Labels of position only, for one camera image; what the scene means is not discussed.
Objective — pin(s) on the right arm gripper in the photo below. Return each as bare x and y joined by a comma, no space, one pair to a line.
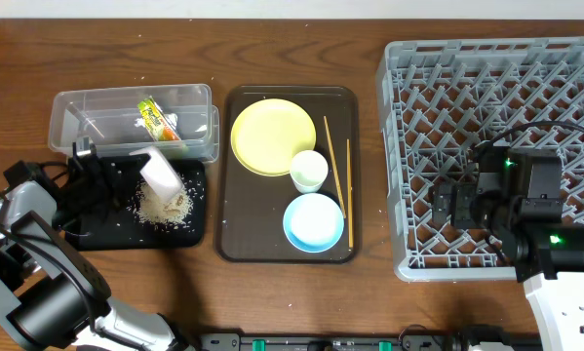
453,206

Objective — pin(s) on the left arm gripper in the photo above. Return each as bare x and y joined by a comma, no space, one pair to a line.
108,198

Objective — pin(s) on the white bowl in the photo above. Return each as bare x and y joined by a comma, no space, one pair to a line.
159,174

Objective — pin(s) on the pile of rice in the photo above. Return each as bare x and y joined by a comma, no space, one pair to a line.
165,209

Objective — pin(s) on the green snack wrapper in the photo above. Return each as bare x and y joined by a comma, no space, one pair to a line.
150,107

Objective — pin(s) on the light blue bowl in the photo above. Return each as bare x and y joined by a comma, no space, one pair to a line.
313,223

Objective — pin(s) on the white cup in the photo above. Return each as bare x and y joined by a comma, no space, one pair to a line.
308,170

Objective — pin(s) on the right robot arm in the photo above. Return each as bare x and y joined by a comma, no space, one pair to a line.
516,198

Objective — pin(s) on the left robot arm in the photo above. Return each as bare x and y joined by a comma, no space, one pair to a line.
50,295

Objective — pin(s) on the black waste tray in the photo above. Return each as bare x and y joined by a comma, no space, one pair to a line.
139,224

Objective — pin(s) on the grey dishwasher rack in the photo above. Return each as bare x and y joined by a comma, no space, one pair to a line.
437,100

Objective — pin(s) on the clear plastic bin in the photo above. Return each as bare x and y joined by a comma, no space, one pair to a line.
111,120

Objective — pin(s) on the right wooden chopstick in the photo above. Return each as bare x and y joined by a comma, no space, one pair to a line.
350,208

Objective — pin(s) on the wooden chopstick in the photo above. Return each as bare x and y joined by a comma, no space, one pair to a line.
334,167
350,208

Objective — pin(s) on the left wooden chopstick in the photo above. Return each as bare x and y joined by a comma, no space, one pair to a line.
334,167

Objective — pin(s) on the dark brown tray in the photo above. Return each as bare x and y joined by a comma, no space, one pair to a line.
250,207

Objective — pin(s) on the yellow plate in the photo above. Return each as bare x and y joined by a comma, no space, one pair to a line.
267,134

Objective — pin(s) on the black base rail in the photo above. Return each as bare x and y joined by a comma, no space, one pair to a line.
412,338

